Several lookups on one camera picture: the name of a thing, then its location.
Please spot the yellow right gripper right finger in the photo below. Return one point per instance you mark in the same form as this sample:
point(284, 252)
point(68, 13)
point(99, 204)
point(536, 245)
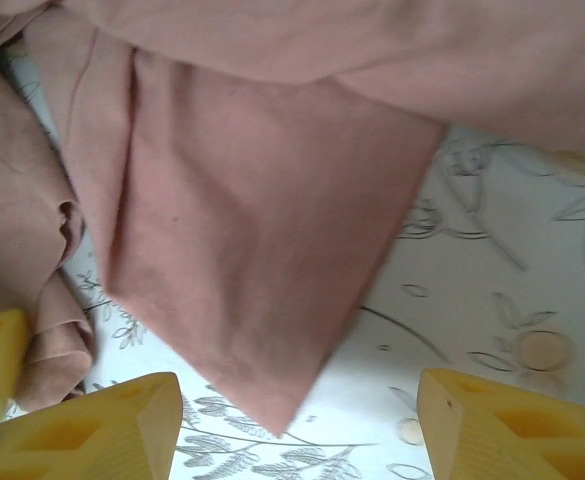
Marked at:
point(522, 440)

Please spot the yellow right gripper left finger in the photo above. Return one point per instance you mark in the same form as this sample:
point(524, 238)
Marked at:
point(72, 440)

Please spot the pink t-shirt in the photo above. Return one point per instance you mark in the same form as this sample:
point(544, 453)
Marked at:
point(222, 225)

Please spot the floral tablecloth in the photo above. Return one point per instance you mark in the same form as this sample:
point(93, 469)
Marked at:
point(472, 300)

